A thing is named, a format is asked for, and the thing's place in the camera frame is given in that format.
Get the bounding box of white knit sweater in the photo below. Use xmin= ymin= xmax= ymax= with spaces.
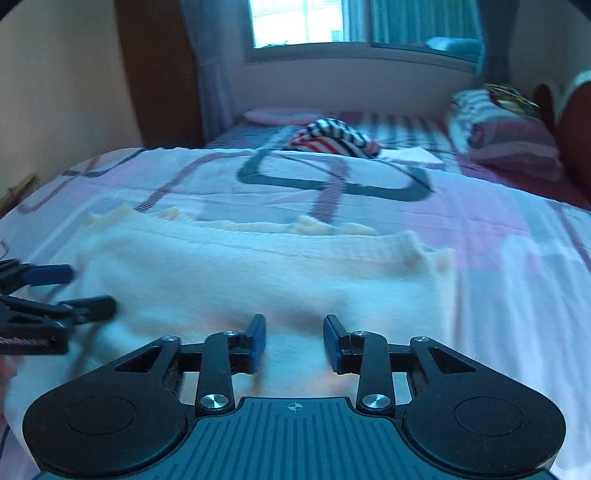
xmin=4 ymin=205 xmax=459 ymax=428

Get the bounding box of red white headboard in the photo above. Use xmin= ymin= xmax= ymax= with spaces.
xmin=533 ymin=68 xmax=591 ymax=208

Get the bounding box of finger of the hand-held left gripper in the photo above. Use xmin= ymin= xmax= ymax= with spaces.
xmin=0 ymin=295 xmax=117 ymax=326
xmin=0 ymin=260 xmax=75 ymax=291

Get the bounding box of pink cushion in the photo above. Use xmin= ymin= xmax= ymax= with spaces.
xmin=244 ymin=106 xmax=320 ymax=126

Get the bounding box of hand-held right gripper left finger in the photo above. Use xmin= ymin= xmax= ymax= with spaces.
xmin=113 ymin=314 xmax=267 ymax=415

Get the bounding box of brown wooden wardrobe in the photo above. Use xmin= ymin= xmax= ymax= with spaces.
xmin=115 ymin=0 xmax=205 ymax=149

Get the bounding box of window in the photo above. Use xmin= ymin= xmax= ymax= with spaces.
xmin=246 ymin=0 xmax=485 ymax=64

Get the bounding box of grey curtain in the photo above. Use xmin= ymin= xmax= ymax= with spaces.
xmin=178 ymin=0 xmax=232 ymax=140
xmin=475 ymin=0 xmax=514 ymax=88

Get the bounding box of striped pillow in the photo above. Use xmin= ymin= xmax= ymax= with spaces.
xmin=444 ymin=89 xmax=567 ymax=182

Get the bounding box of pink blue patterned bedspread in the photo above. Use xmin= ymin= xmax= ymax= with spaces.
xmin=0 ymin=146 xmax=591 ymax=480

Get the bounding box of striped garment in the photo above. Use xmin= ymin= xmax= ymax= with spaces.
xmin=283 ymin=117 xmax=382 ymax=160

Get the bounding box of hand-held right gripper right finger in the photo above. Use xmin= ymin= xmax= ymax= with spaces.
xmin=322 ymin=314 xmax=479 ymax=415

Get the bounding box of dark item on pillow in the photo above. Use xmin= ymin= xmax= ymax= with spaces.
xmin=483 ymin=83 xmax=542 ymax=117

